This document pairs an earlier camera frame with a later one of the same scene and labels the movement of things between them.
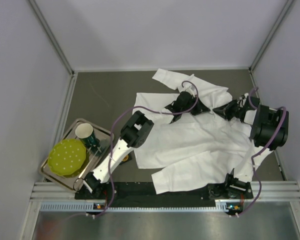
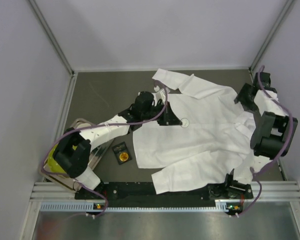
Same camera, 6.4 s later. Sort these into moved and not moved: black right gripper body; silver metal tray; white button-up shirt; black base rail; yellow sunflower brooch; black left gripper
Moved: black right gripper body; black left gripper
Not moved: yellow sunflower brooch; silver metal tray; black base rail; white button-up shirt
